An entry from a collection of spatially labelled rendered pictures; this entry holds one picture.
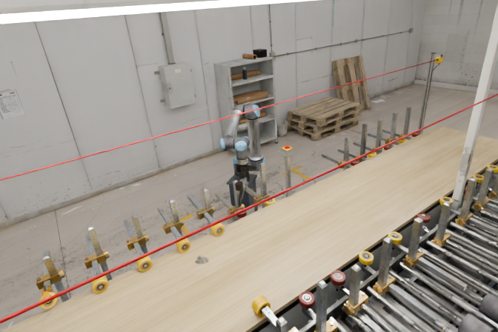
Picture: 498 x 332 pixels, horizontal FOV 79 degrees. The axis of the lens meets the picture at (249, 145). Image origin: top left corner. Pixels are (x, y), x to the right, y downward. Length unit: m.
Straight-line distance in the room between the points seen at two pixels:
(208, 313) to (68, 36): 3.61
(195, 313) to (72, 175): 3.40
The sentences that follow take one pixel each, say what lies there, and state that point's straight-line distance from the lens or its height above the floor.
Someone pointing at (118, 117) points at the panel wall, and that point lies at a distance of 4.64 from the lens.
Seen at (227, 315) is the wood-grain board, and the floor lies 0.90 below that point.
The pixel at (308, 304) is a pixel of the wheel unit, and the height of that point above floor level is 0.91.
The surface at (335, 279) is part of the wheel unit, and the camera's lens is 1.85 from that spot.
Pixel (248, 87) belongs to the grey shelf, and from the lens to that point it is 5.45.
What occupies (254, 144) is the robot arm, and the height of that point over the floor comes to 1.05.
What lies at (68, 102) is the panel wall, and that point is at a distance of 4.51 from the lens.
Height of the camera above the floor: 2.27
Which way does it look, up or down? 24 degrees down
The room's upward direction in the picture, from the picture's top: 5 degrees counter-clockwise
